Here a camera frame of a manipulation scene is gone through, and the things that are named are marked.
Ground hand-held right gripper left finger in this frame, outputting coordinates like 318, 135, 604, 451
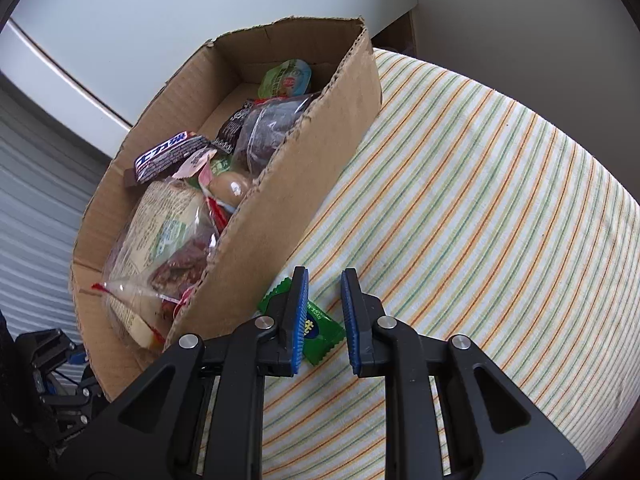
57, 266, 311, 480

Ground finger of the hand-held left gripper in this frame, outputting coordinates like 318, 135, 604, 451
17, 328, 89, 376
40, 371, 109, 443

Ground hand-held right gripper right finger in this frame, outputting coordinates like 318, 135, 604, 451
341, 268, 586, 480

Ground green square snack packet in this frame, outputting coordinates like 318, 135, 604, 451
257, 280, 347, 367

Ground cardboard box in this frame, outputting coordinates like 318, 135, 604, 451
68, 16, 383, 403

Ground clear red-edged dark cake packet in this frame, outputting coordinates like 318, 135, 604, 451
231, 92, 321, 178

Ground brown blue chocolate bar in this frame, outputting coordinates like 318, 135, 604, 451
123, 131, 211, 190

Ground clear red-edged brown cake packet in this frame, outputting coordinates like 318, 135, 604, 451
91, 240, 212, 352

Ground grey ribbed panel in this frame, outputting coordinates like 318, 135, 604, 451
0, 72, 119, 342

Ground brown round snack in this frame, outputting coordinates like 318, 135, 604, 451
207, 171, 253, 207

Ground large clear printed snack packet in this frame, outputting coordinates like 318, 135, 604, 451
106, 180, 221, 288

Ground striped cloth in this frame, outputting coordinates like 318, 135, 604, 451
197, 47, 633, 480

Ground pink snack packet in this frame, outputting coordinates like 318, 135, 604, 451
172, 147, 218, 182

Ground small black snack packet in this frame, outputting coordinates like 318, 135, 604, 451
214, 100, 258, 155

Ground green jelly cup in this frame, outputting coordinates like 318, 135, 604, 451
257, 58, 315, 98

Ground white cabinet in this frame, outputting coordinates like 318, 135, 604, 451
0, 0, 419, 132

